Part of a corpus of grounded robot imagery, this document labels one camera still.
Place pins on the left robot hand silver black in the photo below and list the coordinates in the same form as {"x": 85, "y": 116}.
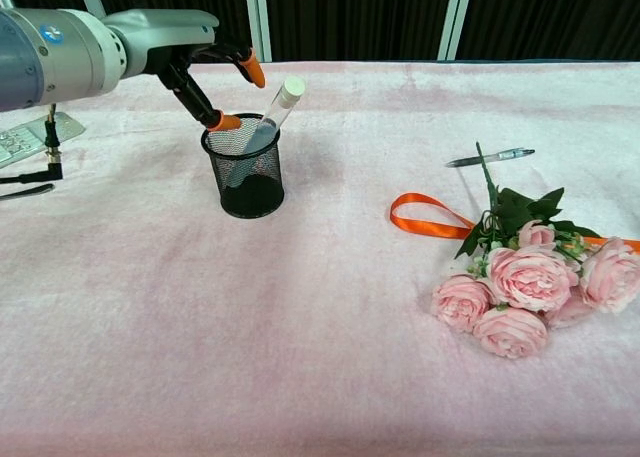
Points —
{"x": 165, "y": 32}

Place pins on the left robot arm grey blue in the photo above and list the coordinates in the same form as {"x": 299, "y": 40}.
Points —
{"x": 55, "y": 57}

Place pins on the pink artificial rose bouquet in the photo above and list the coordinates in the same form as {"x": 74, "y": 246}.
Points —
{"x": 530, "y": 277}

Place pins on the clear ballpoint pen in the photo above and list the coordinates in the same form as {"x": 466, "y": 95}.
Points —
{"x": 505, "y": 155}

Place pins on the orange satin ribbon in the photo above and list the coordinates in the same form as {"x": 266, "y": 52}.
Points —
{"x": 425, "y": 227}

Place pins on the clear plastic blister pack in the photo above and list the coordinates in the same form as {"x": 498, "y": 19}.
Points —
{"x": 25, "y": 137}

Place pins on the pink plush tablecloth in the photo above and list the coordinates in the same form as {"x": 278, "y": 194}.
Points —
{"x": 250, "y": 327}

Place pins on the black mesh pen cup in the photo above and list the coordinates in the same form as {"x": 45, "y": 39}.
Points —
{"x": 255, "y": 197}

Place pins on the clear tube with white cap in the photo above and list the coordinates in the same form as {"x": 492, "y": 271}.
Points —
{"x": 292, "y": 88}

